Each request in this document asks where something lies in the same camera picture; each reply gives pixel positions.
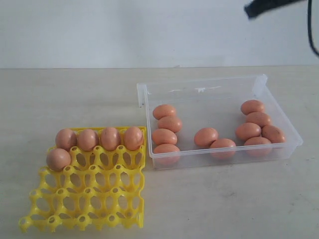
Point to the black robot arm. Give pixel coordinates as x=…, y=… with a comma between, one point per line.
x=258, y=7

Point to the clear plastic bin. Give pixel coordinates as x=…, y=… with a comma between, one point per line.
x=215, y=103

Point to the yellow plastic egg tray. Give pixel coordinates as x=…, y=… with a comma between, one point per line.
x=99, y=188

